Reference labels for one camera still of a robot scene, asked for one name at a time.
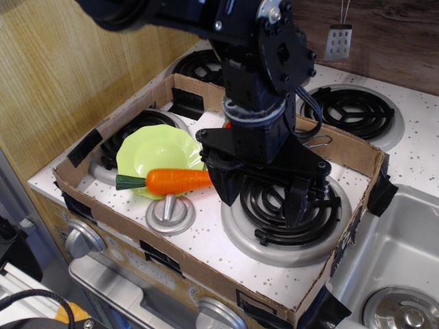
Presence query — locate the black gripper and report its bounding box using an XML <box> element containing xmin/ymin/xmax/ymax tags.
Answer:
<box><xmin>195</xmin><ymin>101</ymin><xmax>331</xmax><ymax>228</ymax></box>

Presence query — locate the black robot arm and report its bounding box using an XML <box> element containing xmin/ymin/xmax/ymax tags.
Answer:
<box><xmin>80</xmin><ymin>1</ymin><xmax>331</xmax><ymax>228</ymax></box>

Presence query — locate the small steel pan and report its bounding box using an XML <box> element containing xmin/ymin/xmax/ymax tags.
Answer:
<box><xmin>296</xmin><ymin>127</ymin><xmax>333</xmax><ymax>149</ymax></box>

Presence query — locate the front right black burner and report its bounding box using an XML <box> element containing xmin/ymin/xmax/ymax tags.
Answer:
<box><xmin>221</xmin><ymin>178</ymin><xmax>352</xmax><ymax>268</ymax></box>

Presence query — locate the black burner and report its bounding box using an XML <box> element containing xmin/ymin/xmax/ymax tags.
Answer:
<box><xmin>89</xmin><ymin>108</ymin><xmax>189</xmax><ymax>186</ymax></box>
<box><xmin>166</xmin><ymin>49</ymin><xmax>224</xmax><ymax>86</ymax></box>
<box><xmin>221</xmin><ymin>178</ymin><xmax>352</xmax><ymax>268</ymax></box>
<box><xmin>309</xmin><ymin>84</ymin><xmax>405</xmax><ymax>151</ymax></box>

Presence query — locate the silver stovetop knob front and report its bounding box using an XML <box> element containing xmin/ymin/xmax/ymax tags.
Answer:
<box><xmin>145</xmin><ymin>194</ymin><xmax>195</xmax><ymax>236</ymax></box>

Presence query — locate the orange toy carrot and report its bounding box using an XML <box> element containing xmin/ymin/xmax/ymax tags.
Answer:
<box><xmin>116</xmin><ymin>169</ymin><xmax>213</xmax><ymax>195</ymax></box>

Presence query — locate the light green plastic plate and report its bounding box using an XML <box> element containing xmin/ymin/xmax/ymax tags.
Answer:
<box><xmin>115</xmin><ymin>124</ymin><xmax>206</xmax><ymax>200</ymax></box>

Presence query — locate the cardboard fence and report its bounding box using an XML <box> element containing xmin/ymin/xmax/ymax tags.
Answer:
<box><xmin>54</xmin><ymin>74</ymin><xmax>388</xmax><ymax>326</ymax></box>

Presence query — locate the rear right black burner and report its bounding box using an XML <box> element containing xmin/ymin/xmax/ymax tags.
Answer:
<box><xmin>309</xmin><ymin>84</ymin><xmax>405</xmax><ymax>151</ymax></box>

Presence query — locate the rear left black burner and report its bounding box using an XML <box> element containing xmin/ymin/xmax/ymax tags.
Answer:
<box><xmin>166</xmin><ymin>49</ymin><xmax>224</xmax><ymax>86</ymax></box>

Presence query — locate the silver oven knob right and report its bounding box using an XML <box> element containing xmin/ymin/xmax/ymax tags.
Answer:
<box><xmin>195</xmin><ymin>296</ymin><xmax>247</xmax><ymax>329</ymax></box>

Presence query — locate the silver oven knob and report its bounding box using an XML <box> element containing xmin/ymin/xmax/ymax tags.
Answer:
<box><xmin>64</xmin><ymin>219</ymin><xmax>106</xmax><ymax>259</ymax></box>
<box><xmin>195</xmin><ymin>296</ymin><xmax>247</xmax><ymax>329</ymax></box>

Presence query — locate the steel sink basin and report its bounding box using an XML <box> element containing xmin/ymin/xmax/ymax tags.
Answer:
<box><xmin>331</xmin><ymin>185</ymin><xmax>438</xmax><ymax>328</ymax></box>

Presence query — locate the hanging metal spatula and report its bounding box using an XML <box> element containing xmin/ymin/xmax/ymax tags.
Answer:
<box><xmin>324</xmin><ymin>1</ymin><xmax>353</xmax><ymax>62</ymax></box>

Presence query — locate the front left black burner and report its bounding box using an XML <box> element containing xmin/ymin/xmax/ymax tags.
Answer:
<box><xmin>89</xmin><ymin>108</ymin><xmax>189</xmax><ymax>186</ymax></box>

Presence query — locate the silver oven knob left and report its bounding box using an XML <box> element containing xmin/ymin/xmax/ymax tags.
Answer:
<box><xmin>64</xmin><ymin>219</ymin><xmax>106</xmax><ymax>259</ymax></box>

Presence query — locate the orange object bottom left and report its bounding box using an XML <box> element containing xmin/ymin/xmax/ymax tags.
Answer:
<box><xmin>54</xmin><ymin>301</ymin><xmax>91</xmax><ymax>324</ymax></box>

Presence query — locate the black device left edge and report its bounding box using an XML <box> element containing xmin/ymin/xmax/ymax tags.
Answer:
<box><xmin>1</xmin><ymin>217</ymin><xmax>43</xmax><ymax>282</ymax></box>

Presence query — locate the silver oven door handle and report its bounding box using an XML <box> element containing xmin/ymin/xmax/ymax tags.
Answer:
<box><xmin>69</xmin><ymin>256</ymin><xmax>198</xmax><ymax>328</ymax></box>

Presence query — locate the black cable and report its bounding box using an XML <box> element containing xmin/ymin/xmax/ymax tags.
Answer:
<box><xmin>0</xmin><ymin>289</ymin><xmax>75</xmax><ymax>329</ymax></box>

